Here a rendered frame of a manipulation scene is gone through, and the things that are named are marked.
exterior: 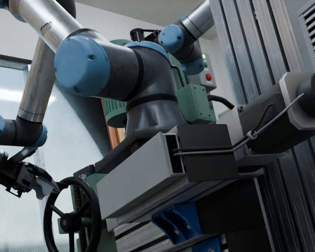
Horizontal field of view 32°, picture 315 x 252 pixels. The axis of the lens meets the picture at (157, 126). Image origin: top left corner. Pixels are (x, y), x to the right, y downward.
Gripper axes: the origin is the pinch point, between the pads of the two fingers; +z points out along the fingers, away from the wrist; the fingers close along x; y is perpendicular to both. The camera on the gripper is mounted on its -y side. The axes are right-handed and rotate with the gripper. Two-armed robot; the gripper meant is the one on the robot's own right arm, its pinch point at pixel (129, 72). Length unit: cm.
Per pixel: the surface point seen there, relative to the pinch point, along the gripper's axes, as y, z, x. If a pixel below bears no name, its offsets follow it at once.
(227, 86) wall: -77, 122, -244
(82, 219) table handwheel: -27, 11, 50
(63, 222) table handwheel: -24, 13, 54
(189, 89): -19.6, -5.8, -16.3
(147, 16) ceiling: 11, 124, -210
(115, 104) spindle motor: -6.6, 9.9, 5.9
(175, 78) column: -13.9, 1.3, -23.0
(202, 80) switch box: -21.1, -4.8, -28.5
